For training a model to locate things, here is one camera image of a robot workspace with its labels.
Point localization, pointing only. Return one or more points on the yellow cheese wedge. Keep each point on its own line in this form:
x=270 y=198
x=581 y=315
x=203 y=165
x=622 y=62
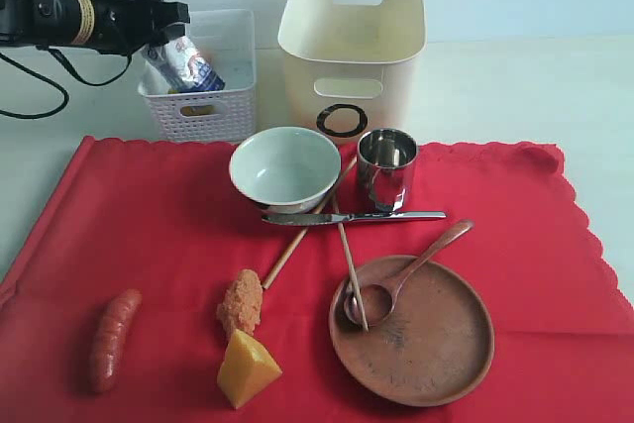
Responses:
x=247 y=369

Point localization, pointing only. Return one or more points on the pale green ceramic bowl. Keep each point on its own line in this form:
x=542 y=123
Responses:
x=285 y=169

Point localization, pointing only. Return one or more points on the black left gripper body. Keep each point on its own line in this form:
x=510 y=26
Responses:
x=121 y=26

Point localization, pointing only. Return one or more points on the cream plastic bin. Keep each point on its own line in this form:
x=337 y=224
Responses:
x=349 y=65

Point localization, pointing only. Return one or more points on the silver table knife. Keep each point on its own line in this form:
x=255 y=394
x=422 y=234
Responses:
x=310 y=219

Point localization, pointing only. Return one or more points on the right wooden chopstick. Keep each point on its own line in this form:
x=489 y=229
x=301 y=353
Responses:
x=347 y=254

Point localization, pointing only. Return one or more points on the blue white milk carton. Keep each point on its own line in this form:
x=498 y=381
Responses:
x=183 y=66

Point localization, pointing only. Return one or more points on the wooden spoon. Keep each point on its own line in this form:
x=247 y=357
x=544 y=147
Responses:
x=372 y=299

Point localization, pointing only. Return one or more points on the round wooden plate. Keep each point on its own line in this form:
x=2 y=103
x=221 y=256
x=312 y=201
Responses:
x=434 y=348

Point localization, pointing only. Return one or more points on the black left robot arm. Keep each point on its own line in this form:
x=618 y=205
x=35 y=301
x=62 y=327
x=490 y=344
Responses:
x=53 y=23

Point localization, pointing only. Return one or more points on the left wooden chopstick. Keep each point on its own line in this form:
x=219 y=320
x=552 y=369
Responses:
x=287 y=253

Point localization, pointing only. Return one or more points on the yellow lemon with sticker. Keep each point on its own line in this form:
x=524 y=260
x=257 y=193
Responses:
x=193 y=104

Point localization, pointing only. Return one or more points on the breaded fried chicken piece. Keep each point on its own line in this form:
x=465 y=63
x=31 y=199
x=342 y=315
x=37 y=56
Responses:
x=242 y=304

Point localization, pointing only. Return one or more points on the stainless steel cup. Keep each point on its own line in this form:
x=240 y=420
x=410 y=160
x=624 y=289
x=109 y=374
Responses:
x=386 y=161

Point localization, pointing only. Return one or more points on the white perforated plastic basket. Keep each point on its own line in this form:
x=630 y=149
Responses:
x=226 y=38

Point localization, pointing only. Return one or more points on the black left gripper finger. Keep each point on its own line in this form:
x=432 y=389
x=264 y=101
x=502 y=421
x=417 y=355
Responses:
x=167 y=12
x=153 y=37

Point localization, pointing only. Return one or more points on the red scalloped tablecloth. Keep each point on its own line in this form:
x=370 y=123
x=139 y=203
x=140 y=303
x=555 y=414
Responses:
x=166 y=220

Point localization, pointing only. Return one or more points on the wooden chopstick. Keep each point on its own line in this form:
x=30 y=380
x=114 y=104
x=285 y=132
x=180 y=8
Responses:
x=347 y=254
x=287 y=253

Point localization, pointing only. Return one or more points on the red sausage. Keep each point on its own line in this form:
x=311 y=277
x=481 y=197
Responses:
x=110 y=339

